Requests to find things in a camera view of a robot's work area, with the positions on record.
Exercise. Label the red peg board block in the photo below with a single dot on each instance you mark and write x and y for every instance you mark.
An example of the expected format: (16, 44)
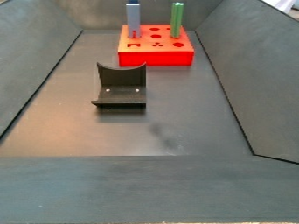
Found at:
(155, 49)

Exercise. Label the dark blue rectangular peg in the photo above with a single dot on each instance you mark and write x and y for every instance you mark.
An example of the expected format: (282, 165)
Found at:
(134, 1)

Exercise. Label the green star-shaped peg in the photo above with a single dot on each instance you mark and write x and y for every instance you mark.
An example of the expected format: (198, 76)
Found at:
(176, 18)

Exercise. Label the black curved fixture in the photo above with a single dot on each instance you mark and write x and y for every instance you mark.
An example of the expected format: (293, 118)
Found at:
(122, 86)

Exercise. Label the light blue rectangular peg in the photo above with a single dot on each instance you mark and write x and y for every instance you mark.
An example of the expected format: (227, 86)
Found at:
(132, 12)

